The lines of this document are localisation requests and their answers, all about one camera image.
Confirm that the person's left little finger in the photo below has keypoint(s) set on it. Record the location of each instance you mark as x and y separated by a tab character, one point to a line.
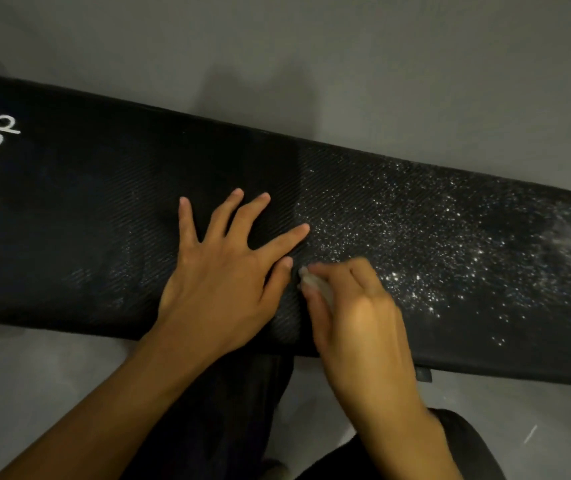
187	222

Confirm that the small whitish wad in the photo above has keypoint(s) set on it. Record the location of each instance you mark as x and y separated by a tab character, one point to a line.
314	283

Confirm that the person's left thumb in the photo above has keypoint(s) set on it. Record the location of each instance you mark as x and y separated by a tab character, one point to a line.
278	279

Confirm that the person's left hand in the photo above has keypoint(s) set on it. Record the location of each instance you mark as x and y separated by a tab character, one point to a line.
215	294

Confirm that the person's right hand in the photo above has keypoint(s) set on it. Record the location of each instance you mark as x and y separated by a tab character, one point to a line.
365	339

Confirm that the black textured exercise mat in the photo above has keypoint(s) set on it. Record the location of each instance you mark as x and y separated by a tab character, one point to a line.
90	219

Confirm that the black trousers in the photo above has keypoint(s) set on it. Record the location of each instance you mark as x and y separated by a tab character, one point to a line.
225	424

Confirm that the person's left middle finger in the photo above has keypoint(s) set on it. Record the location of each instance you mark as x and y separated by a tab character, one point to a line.
248	219

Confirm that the person's left forearm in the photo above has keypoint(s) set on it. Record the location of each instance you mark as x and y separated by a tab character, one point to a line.
100	419

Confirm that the person's right thumb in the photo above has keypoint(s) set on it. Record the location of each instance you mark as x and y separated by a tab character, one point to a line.
315	319

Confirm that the person's right forearm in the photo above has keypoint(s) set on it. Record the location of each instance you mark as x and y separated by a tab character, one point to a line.
410	449

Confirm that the scattered silver glitter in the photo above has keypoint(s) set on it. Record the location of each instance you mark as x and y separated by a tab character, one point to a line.
415	244

